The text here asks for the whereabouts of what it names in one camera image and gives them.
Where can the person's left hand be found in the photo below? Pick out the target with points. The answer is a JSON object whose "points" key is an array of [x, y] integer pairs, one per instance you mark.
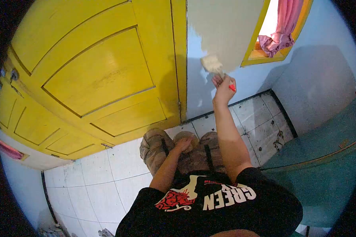
{"points": [[182, 145]]}

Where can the person's right hand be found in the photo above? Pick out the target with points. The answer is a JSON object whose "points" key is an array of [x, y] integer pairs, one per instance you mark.
{"points": [[223, 93]]}

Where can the person's left fingers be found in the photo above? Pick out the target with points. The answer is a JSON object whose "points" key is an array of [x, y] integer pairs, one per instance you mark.
{"points": [[187, 143]]}

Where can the person's right fingers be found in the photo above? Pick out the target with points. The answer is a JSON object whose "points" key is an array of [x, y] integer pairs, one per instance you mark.
{"points": [[219, 80]]}

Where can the round brown paint container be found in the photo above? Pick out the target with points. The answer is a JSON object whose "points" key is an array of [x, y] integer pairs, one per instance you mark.
{"points": [[186, 135]]}

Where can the person's legs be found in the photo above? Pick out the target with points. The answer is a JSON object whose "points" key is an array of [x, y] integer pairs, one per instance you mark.
{"points": [[154, 151]]}

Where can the pink curtain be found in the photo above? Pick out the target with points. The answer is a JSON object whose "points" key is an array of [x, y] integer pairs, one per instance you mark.
{"points": [[280, 32]]}

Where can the person's body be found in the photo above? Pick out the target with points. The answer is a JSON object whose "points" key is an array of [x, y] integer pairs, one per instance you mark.
{"points": [[225, 213]]}

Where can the yellow panelled door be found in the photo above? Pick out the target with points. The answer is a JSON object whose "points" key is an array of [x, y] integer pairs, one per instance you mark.
{"points": [[86, 74]]}

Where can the green mattress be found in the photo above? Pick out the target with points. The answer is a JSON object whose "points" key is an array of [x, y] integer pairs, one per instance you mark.
{"points": [[317, 166]]}

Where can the pink cloth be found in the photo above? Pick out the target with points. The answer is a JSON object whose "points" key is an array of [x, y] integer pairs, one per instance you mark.
{"points": [[9, 150]]}

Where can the yellow window frame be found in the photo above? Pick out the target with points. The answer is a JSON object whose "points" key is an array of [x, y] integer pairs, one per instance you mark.
{"points": [[255, 56]]}

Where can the yellow door frame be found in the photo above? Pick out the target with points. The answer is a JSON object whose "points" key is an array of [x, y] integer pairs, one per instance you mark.
{"points": [[180, 53]]}

